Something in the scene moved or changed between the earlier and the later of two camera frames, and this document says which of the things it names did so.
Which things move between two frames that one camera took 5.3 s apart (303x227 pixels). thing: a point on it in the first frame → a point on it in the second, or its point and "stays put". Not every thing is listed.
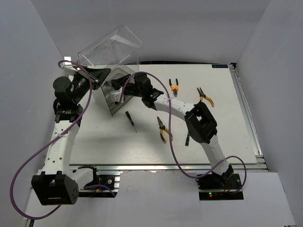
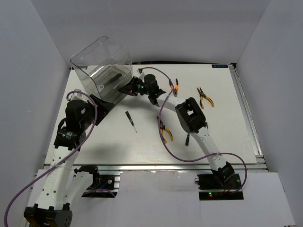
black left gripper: x=98 y=74 → x=103 y=108
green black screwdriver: x=130 y=119 stays put
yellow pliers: x=201 y=95 stays put
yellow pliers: x=162 y=128 stays put
